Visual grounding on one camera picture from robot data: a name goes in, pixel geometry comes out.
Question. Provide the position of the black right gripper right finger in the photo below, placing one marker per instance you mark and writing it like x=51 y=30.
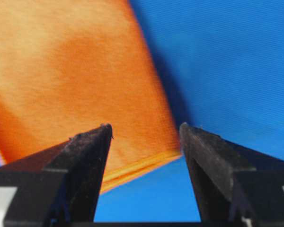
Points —
x=234 y=186

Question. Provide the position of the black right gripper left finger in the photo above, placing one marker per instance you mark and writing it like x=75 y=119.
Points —
x=57 y=185

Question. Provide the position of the orange towel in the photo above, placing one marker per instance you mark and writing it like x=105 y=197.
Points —
x=67 y=66

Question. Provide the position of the blue table cloth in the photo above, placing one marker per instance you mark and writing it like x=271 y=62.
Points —
x=221 y=66

